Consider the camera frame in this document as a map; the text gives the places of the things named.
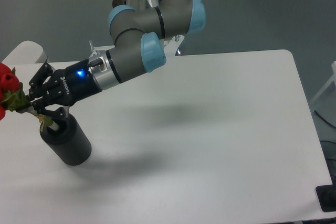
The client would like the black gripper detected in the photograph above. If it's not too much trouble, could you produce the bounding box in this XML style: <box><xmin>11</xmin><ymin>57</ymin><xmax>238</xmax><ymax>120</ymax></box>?
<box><xmin>28</xmin><ymin>59</ymin><xmax>102</xmax><ymax>120</ymax></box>

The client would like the red tulip bouquet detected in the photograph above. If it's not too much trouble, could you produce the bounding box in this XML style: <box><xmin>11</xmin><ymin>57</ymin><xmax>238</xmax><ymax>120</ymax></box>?
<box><xmin>1</xmin><ymin>62</ymin><xmax>60</xmax><ymax>132</ymax></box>

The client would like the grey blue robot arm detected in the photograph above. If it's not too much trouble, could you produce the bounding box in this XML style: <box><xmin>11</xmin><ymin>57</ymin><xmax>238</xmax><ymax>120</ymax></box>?
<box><xmin>27</xmin><ymin>0</ymin><xmax>206</xmax><ymax>119</ymax></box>

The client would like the black ribbed cylindrical vase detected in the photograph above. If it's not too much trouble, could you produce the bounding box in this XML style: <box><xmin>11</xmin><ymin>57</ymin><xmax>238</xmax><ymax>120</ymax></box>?
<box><xmin>40</xmin><ymin>114</ymin><xmax>92</xmax><ymax>166</ymax></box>

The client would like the white rounded side table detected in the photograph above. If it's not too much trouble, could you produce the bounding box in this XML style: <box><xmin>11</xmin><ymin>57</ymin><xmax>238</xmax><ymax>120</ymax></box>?
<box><xmin>2</xmin><ymin>40</ymin><xmax>50</xmax><ymax>66</ymax></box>

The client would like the black box at table edge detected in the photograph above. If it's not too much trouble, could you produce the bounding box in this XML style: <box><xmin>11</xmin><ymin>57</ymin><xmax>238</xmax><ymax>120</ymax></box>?
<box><xmin>316</xmin><ymin>185</ymin><xmax>335</xmax><ymax>212</ymax></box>

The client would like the black cable on floor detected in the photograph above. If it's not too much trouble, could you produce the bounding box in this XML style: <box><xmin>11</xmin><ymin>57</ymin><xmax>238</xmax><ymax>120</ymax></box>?
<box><xmin>314</xmin><ymin>110</ymin><xmax>336</xmax><ymax>128</ymax></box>

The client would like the white frame at right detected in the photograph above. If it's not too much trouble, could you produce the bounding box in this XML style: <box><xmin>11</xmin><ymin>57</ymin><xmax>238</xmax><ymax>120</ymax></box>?
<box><xmin>309</xmin><ymin>61</ymin><xmax>335</xmax><ymax>111</ymax></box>

